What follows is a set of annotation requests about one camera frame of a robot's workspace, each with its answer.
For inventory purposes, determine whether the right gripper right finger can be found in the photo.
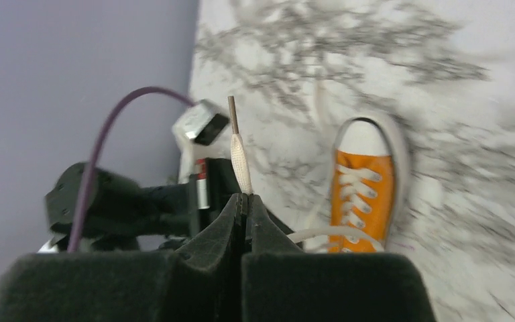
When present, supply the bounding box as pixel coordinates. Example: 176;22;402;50
241;195;436;322

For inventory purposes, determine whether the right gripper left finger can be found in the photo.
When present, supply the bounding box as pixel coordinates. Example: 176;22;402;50
0;194;245;321

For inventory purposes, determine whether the white shoelace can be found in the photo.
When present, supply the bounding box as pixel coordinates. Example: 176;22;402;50
228;96;384;252

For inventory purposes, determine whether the orange canvas sneaker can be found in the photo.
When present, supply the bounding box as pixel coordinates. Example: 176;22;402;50
331;111;411;246

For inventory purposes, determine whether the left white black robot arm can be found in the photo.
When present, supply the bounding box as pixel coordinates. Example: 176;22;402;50
0;158;302;321

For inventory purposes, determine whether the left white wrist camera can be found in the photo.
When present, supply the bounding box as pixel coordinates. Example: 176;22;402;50
172;99;229;210

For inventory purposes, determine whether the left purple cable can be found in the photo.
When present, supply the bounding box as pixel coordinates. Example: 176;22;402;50
66;86;196;254

